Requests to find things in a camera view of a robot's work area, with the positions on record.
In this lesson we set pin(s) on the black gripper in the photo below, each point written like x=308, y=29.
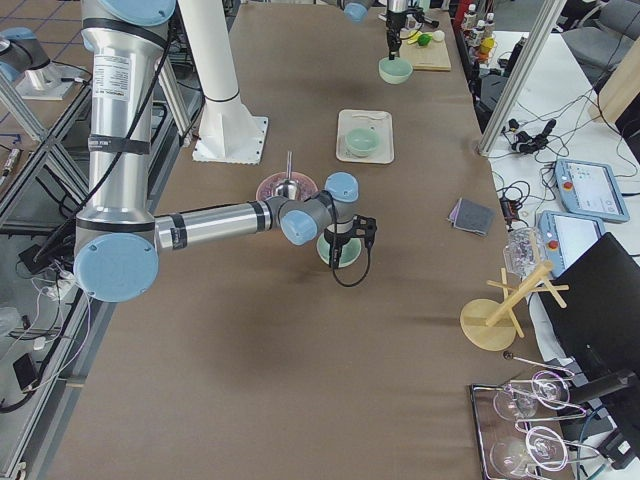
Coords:
x=335, y=244
x=394, y=21

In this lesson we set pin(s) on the green bowl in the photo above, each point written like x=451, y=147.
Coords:
x=349, y=252
x=394, y=71
x=362, y=142

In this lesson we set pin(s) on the lemon slice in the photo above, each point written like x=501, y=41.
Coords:
x=414, y=37

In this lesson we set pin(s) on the green lime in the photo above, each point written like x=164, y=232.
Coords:
x=424, y=39

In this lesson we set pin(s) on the white garlic bulb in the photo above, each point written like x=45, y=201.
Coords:
x=438, y=36

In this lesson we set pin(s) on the wooden cutting board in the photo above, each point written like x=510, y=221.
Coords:
x=433, y=57

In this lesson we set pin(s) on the pink bowl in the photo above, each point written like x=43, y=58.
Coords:
x=306, y=186

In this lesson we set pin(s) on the metal ladle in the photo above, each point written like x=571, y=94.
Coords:
x=288, y=187

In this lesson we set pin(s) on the cream rectangular tray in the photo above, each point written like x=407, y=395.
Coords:
x=379, y=121

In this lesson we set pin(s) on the green bowl on tray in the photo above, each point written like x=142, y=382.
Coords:
x=362, y=142

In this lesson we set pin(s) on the grey folded cloth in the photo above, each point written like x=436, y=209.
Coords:
x=472, y=217

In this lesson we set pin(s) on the wooden mug tree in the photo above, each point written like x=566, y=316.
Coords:
x=492, y=325

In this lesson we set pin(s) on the teach pendant near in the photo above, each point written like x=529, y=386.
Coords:
x=566, y=237

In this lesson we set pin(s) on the teach pendant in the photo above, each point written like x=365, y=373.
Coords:
x=589, y=188
x=566, y=237

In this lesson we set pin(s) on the teach pendant far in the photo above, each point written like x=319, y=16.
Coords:
x=589, y=188

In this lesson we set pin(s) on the wine glass upper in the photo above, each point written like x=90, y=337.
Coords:
x=520, y=399

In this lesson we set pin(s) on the wine glass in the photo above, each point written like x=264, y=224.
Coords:
x=520, y=399
x=540, y=452

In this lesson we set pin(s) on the wine glass lower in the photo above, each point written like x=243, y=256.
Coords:
x=540, y=452

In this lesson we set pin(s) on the black monitor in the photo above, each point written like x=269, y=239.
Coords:
x=599, y=327

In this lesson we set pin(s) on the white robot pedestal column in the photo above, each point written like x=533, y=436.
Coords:
x=228, y=132

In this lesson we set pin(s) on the aluminium frame post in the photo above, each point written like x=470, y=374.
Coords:
x=542, y=27

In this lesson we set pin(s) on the wire glass rack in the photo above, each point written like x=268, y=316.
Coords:
x=491, y=428

